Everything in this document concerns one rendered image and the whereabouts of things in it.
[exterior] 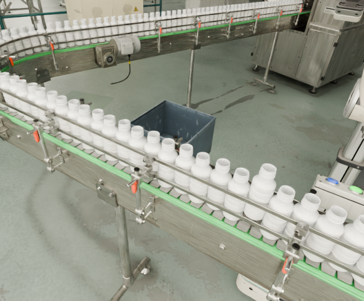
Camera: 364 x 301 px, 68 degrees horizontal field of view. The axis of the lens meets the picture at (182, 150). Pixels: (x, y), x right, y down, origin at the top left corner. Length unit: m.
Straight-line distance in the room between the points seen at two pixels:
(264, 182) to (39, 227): 1.77
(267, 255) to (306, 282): 0.12
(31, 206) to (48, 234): 0.33
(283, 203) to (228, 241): 0.22
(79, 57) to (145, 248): 1.45
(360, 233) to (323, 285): 0.18
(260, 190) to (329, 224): 0.17
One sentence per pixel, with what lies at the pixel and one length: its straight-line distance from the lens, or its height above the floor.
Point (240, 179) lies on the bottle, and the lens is 0.72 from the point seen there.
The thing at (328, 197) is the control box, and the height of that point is 1.09.
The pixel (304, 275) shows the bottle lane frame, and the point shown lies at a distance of 0.83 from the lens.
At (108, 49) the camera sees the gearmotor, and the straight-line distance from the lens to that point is 2.20.
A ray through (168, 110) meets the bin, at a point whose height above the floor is 0.89.
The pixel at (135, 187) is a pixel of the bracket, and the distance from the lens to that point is 0.82.
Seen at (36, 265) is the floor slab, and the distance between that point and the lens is 2.03.
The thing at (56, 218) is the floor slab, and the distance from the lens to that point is 2.22.
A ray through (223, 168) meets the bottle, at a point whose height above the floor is 1.16.
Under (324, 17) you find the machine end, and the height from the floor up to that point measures 1.00.
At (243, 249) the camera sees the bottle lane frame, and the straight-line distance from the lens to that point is 0.85.
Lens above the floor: 1.62
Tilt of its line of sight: 37 degrees down
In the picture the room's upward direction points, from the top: 4 degrees clockwise
